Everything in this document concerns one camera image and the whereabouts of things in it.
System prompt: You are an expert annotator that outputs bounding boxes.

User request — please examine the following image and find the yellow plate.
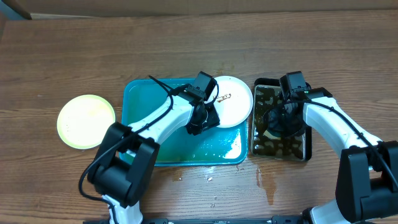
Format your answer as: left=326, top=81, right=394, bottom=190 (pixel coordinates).
left=57, top=95, right=116, bottom=150

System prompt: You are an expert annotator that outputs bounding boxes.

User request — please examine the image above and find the pink plate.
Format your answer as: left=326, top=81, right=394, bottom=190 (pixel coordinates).
left=206, top=76, right=253, bottom=128

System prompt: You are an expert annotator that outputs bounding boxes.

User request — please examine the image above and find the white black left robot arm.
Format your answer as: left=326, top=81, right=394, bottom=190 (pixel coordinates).
left=80, top=91, right=220, bottom=223

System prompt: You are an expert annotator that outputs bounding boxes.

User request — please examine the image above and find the teal plastic tray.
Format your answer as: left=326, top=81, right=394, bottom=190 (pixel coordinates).
left=121, top=79, right=248, bottom=167

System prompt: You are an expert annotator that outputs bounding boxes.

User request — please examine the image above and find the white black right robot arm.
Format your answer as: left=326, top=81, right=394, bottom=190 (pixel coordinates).
left=263, top=88, right=397, bottom=223

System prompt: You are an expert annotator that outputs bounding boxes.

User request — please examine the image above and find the green yellow sponge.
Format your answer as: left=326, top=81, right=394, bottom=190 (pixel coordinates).
left=264, top=129, right=281, bottom=139

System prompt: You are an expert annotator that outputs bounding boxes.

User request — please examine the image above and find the black water basin tray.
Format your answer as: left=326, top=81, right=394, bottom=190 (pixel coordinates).
left=250, top=78, right=312, bottom=162

